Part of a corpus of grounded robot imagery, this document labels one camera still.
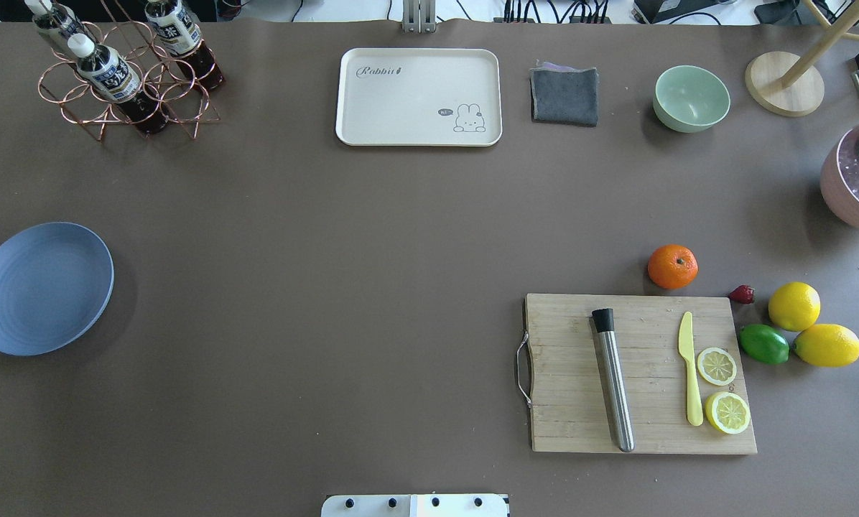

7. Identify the orange fruit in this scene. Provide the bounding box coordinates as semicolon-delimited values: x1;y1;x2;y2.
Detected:
647;244;700;290

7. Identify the aluminium frame post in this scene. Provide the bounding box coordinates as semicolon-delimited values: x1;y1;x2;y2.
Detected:
401;0;437;34

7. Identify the grey folded cloth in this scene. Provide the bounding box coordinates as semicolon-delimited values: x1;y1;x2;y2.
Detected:
530;62;600;127

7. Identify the copper wire bottle rack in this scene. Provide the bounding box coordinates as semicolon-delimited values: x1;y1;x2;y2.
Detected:
27;1;226;141

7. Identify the back left tea bottle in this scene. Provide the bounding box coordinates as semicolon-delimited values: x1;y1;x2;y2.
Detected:
25;0;95;57

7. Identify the tea bottle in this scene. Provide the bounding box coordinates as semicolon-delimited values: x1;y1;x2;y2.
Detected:
25;0;95;57
144;1;226;92
68;34;168;134

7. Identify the upper whole lemon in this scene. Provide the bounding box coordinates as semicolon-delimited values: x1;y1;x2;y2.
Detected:
768;281;821;332

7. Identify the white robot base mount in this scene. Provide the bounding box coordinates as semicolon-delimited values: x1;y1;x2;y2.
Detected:
320;493;511;516

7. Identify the green bowl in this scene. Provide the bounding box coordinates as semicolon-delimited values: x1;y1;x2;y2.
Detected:
652;65;731;134

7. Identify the red strawberry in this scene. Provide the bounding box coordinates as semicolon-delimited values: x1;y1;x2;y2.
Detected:
728;284;755;305

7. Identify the wooden stand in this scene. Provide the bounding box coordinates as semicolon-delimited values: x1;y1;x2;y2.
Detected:
744;1;859;117

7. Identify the pink ice bowl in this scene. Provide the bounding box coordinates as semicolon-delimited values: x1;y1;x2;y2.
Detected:
819;124;859;229

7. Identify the front tea bottle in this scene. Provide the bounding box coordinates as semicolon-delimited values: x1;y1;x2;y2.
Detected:
68;34;168;134

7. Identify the green lime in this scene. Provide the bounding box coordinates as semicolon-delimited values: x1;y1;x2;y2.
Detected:
738;324;791;365

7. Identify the lower whole lemon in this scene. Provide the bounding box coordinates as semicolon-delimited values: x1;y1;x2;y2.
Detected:
794;324;859;368

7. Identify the back right tea bottle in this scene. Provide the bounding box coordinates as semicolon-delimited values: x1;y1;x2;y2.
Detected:
144;1;226;92

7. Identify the cream rabbit tray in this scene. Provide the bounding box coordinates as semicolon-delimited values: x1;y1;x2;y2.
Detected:
335;48;503;146

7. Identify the blue round plate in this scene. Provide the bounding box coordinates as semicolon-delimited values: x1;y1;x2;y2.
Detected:
0;222;115;356

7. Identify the upper lemon slice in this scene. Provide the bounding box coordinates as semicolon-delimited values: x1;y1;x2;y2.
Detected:
695;347;738;386

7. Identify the whole lemon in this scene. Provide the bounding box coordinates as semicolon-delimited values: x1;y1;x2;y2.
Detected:
768;281;821;332
794;324;859;368

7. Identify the steel muddler black tip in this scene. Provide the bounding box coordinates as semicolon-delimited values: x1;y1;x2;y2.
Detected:
591;308;636;454

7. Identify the yellow plastic knife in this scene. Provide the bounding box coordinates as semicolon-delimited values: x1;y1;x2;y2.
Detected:
678;311;703;427

